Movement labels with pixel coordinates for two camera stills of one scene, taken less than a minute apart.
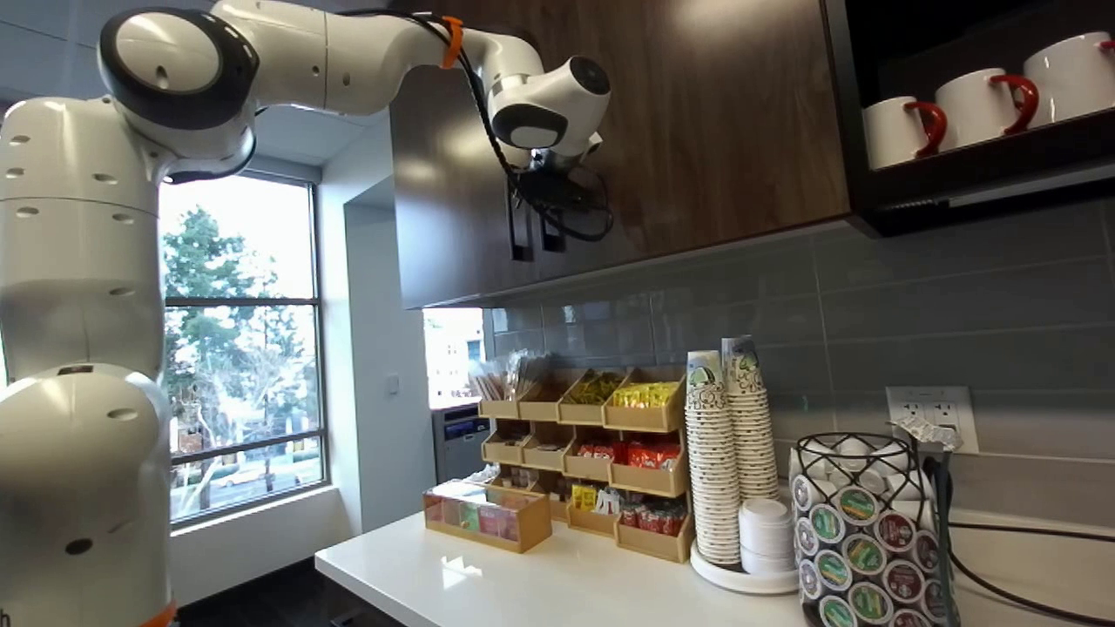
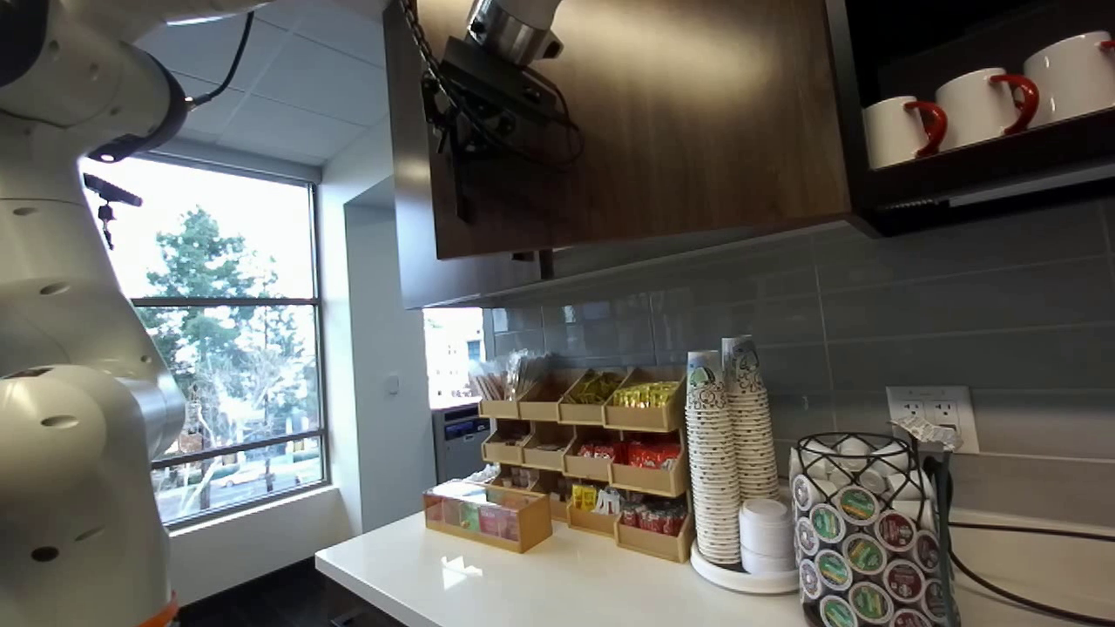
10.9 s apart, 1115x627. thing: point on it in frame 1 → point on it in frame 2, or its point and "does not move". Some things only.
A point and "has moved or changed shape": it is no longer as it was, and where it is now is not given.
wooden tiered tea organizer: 602,444 does not move
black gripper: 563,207 → 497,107
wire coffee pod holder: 868,534 does not move
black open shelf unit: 915,48 does not move
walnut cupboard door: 450,192 has moved or changed shape
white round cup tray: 729,577 does not move
